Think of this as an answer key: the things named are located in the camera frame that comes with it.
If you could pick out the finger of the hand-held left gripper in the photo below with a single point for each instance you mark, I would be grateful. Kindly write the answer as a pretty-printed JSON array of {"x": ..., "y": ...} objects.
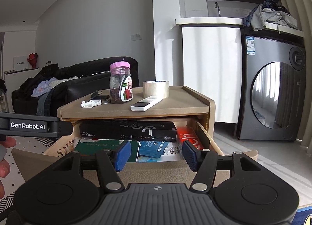
[{"x": 66, "y": 128}]

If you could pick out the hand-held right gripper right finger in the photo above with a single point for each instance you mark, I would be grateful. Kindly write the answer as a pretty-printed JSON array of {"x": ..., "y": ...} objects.
[{"x": 190, "y": 155}]

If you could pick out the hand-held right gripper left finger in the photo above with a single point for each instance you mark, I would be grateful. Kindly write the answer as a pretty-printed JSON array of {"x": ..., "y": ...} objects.
[{"x": 122, "y": 154}]

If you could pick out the beige drawer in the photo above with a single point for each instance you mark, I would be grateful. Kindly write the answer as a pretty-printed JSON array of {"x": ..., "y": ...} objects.
[{"x": 151, "y": 173}]

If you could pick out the person's left hand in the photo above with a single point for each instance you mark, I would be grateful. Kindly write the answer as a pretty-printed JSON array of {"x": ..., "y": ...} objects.
[{"x": 7, "y": 142}]

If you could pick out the red box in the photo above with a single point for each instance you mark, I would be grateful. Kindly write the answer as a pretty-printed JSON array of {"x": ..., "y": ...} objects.
[{"x": 192, "y": 138}]

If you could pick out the brown printed paper bag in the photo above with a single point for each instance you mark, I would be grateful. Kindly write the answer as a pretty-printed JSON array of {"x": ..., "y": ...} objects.
[{"x": 63, "y": 148}]

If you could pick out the long black box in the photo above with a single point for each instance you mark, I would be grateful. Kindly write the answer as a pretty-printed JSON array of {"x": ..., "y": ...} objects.
[{"x": 114, "y": 131}]

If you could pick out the dark green booklet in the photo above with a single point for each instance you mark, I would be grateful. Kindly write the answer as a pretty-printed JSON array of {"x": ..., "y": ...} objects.
[{"x": 97, "y": 147}]

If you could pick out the dark jeans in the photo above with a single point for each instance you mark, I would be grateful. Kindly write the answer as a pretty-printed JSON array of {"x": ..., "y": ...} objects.
[{"x": 45, "y": 103}]

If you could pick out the blue packet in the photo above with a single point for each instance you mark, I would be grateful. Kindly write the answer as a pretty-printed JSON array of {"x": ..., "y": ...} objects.
[{"x": 152, "y": 149}]

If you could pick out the white plastic clip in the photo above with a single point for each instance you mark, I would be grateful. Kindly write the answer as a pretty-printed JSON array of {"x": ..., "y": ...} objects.
[{"x": 90, "y": 103}]

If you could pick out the light blue cloth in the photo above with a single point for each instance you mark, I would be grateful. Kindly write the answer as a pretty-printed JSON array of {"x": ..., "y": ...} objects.
[{"x": 41, "y": 89}]

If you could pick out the black car key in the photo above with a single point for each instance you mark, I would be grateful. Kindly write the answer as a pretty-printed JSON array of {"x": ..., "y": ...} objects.
[{"x": 100, "y": 96}]

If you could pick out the white cloth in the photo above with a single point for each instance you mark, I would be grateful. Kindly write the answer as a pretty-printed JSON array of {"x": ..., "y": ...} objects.
[{"x": 62, "y": 81}]

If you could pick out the beige nightstand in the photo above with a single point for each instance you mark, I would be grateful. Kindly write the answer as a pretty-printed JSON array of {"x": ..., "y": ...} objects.
[{"x": 136, "y": 108}]

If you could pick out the black leather sofa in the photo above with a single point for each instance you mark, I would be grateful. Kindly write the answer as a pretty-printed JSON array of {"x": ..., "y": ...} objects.
[{"x": 80, "y": 81}]

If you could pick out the white remote control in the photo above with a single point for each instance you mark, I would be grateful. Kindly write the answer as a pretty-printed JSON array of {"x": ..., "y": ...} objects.
[{"x": 146, "y": 103}]

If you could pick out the black jacket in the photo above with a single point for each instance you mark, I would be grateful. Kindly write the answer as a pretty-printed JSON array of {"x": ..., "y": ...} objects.
[{"x": 49, "y": 69}]

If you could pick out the white cardboard box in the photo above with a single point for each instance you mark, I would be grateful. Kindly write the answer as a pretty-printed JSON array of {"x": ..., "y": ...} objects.
[{"x": 20, "y": 63}]

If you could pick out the red bouquet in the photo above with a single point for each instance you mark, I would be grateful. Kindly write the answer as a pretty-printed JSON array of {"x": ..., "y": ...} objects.
[{"x": 33, "y": 60}]

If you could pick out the pink-lid clear jar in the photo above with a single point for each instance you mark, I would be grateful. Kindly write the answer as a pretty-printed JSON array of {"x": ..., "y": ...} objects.
[{"x": 120, "y": 85}]

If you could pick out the clear tape roll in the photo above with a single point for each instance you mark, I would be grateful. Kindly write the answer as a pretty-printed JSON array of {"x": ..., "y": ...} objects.
[{"x": 156, "y": 88}]

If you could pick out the white base cabinet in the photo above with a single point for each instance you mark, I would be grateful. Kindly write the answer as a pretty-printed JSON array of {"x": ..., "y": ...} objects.
[{"x": 210, "y": 74}]

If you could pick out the grey washing machine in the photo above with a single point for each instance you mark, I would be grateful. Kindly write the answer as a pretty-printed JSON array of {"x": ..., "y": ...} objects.
[{"x": 268, "y": 93}]

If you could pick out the blue mat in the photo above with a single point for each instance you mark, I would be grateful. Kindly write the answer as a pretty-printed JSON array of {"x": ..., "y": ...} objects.
[{"x": 303, "y": 216}]

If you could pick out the white countertop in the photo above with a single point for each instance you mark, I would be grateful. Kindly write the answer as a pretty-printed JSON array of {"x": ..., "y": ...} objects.
[{"x": 207, "y": 21}]

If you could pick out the metal faucet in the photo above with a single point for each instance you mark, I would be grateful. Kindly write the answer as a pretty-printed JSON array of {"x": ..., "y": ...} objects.
[{"x": 218, "y": 8}]

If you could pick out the pile of clothes on counter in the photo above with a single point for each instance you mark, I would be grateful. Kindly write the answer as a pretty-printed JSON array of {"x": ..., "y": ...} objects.
[{"x": 270, "y": 16}]

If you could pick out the white wall shelf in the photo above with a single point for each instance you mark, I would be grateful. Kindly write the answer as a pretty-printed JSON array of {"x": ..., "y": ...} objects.
[{"x": 20, "y": 71}]

